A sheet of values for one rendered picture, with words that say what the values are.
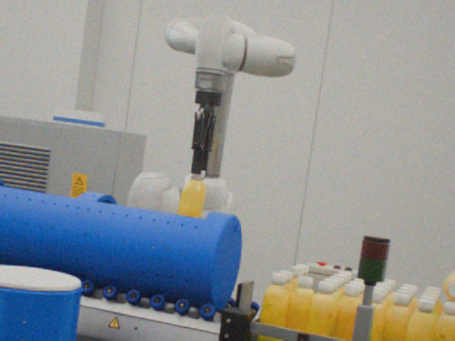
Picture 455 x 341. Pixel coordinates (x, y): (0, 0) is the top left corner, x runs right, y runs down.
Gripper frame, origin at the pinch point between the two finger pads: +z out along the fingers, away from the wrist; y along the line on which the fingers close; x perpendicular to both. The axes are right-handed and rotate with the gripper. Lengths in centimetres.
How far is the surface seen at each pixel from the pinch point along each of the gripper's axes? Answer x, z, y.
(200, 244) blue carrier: 6.4, 22.2, 9.6
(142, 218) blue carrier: -12.6, 17.9, 7.0
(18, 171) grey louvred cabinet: -136, 16, -132
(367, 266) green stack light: 55, 18, 36
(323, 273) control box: 34, 29, -28
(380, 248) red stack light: 57, 14, 35
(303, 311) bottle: 37, 35, 9
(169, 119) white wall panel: -113, -22, -264
